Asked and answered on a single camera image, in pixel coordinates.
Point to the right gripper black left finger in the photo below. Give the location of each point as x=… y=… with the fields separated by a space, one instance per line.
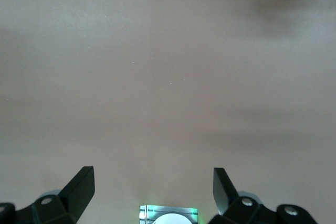
x=78 y=190

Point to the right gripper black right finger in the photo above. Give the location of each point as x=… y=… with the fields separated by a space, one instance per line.
x=223 y=192

